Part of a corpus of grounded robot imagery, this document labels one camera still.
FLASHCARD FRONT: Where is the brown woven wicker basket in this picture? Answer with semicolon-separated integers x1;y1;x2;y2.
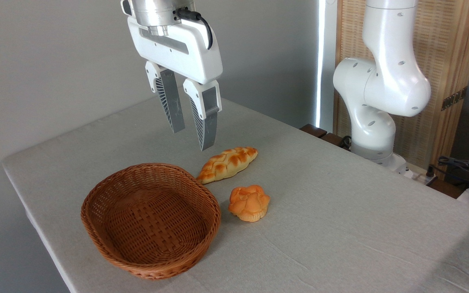
81;163;221;280

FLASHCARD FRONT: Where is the round knotted bread roll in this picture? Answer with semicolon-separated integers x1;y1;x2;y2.
228;185;270;223

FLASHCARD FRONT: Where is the dark wooden block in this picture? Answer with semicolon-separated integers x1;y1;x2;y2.
300;124;350;148

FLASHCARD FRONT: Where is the wooden bamboo folding screen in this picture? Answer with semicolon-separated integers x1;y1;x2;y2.
334;0;469;180

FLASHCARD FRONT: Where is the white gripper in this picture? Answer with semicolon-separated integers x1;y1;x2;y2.
127;16;223;151

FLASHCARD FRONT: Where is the brass screen hinge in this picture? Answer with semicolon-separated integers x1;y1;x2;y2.
441;86;468;111

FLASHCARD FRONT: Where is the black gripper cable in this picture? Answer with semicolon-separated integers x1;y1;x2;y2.
176;8;214;50

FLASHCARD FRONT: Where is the grey tablecloth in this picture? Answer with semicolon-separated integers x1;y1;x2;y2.
2;96;469;293

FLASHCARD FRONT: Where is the bundle of black cables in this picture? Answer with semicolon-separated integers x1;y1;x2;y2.
427;156;469;192

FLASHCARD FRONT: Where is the white power strip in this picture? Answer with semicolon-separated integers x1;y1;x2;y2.
397;162;438;184

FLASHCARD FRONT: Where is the long braided bread loaf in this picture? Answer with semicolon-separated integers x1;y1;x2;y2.
196;146;259;184

